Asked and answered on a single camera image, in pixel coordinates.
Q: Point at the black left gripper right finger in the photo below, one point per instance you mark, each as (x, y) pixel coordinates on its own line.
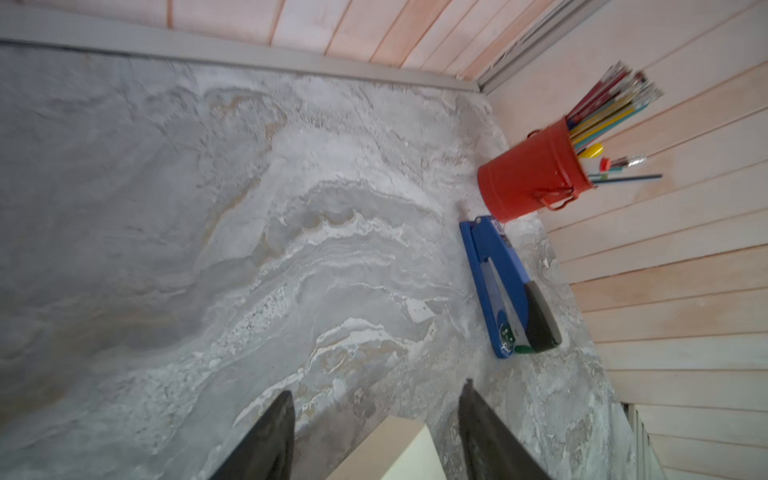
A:
(491, 451)

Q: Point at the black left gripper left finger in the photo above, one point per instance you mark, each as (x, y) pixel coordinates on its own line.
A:
(266, 451)

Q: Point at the cream large gift box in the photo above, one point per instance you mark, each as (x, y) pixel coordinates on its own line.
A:
(397, 449)

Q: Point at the red pencil cup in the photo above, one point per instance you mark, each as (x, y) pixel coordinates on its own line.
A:
(540, 172)

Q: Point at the coloured pencils bundle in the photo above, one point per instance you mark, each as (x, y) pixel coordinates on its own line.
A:
(620, 94)

